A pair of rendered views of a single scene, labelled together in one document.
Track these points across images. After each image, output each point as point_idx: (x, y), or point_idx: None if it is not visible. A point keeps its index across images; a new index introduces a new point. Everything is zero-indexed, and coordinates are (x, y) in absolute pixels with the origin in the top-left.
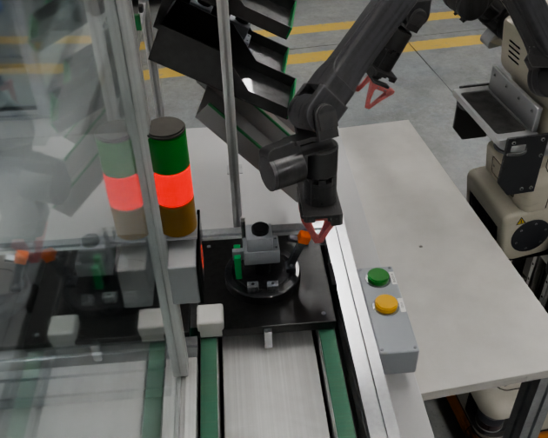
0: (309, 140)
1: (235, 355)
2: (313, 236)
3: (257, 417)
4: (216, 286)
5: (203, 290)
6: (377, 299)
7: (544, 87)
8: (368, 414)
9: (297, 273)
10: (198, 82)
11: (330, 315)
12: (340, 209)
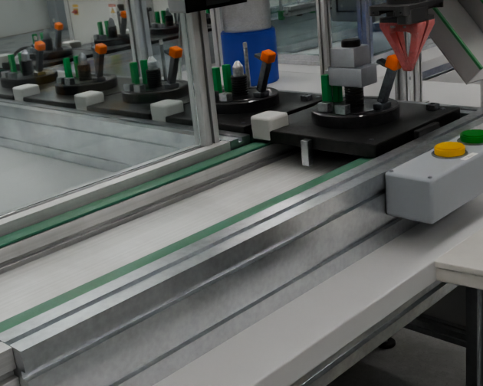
0: None
1: (275, 167)
2: (399, 58)
3: (231, 195)
4: (307, 114)
5: (294, 114)
6: (441, 142)
7: None
8: (302, 194)
9: (382, 110)
10: None
11: (374, 142)
12: (409, 4)
